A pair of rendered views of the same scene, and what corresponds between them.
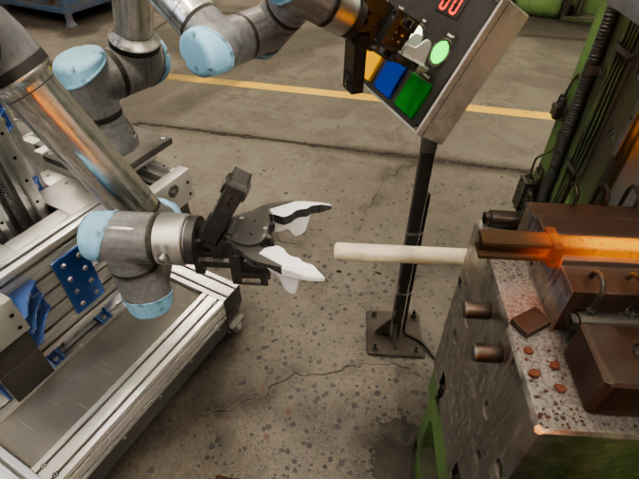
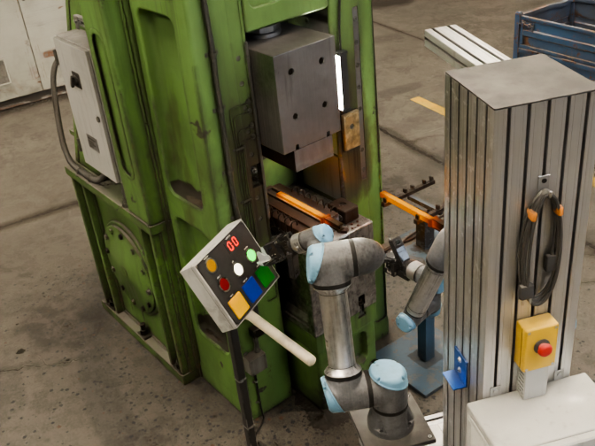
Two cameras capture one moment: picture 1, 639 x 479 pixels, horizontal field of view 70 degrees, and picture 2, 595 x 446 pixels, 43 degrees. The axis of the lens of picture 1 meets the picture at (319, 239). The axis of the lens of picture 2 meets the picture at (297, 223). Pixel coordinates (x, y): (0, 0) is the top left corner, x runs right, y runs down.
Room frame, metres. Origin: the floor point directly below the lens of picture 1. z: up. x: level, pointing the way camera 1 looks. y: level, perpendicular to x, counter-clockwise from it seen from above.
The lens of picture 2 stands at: (2.33, 1.75, 2.66)
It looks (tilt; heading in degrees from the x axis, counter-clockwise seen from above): 31 degrees down; 230
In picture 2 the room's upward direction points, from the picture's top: 6 degrees counter-clockwise
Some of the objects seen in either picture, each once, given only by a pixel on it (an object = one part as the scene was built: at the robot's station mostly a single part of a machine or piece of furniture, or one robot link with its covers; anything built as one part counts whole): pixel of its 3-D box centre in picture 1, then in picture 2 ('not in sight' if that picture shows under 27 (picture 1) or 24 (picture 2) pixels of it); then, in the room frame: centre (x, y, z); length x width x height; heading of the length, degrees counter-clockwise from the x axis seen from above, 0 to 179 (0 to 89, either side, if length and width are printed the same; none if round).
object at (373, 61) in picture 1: (372, 62); (238, 305); (1.09, -0.13, 1.01); 0.07 x 0.05 x 0.07; 21
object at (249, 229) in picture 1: (233, 245); (400, 264); (0.48, 0.12, 0.97); 0.12 x 0.08 x 0.09; 86
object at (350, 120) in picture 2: not in sight; (351, 130); (0.15, -0.43, 1.27); 0.09 x 0.02 x 0.17; 176
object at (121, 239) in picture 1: (125, 239); (430, 280); (0.49, 0.28, 0.98); 0.11 x 0.08 x 0.09; 86
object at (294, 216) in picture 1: (300, 220); not in sight; (0.53, 0.03, 0.98); 0.09 x 0.03 x 0.06; 122
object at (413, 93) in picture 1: (414, 96); (264, 275); (0.90, -0.20, 1.01); 0.07 x 0.05 x 0.07; 21
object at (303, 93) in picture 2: not in sight; (284, 80); (0.42, -0.53, 1.56); 0.42 x 0.39 x 0.40; 86
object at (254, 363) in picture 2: not in sight; (254, 361); (0.83, -0.46, 0.36); 0.09 x 0.07 x 0.12; 176
